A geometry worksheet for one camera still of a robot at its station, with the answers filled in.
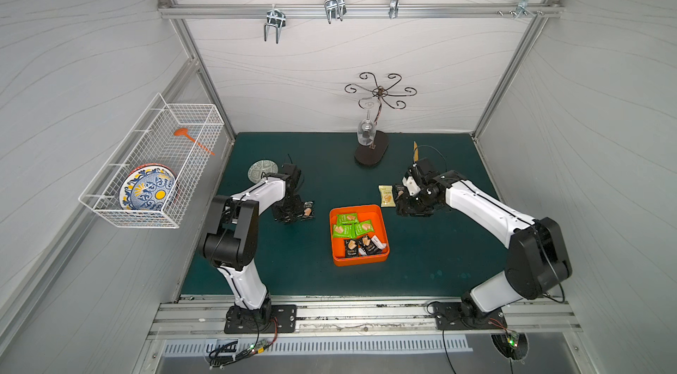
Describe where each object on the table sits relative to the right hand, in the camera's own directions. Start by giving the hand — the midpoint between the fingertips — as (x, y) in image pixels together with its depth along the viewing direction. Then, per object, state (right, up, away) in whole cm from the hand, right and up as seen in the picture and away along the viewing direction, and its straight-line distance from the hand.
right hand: (404, 210), depth 87 cm
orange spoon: (-69, +25, -8) cm, 73 cm away
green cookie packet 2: (-14, -7, +4) cm, 16 cm away
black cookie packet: (-33, -2, +9) cm, 34 cm away
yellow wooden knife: (+11, +20, +26) cm, 34 cm away
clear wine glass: (-12, +28, +6) cm, 31 cm away
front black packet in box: (-12, -11, -2) cm, 17 cm away
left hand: (-38, -4, +7) cm, 39 cm away
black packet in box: (-18, -12, -1) cm, 22 cm away
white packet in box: (-8, -11, -1) cm, 14 cm away
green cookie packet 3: (-21, -8, +2) cm, 23 cm away
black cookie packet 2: (+1, +4, +12) cm, 13 cm away
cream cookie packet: (-4, +3, +12) cm, 13 cm away
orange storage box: (-13, -2, +6) cm, 14 cm away
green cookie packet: (-19, -4, +5) cm, 20 cm away
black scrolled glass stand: (-10, +19, +24) cm, 32 cm away
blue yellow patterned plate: (-66, +11, -24) cm, 71 cm away
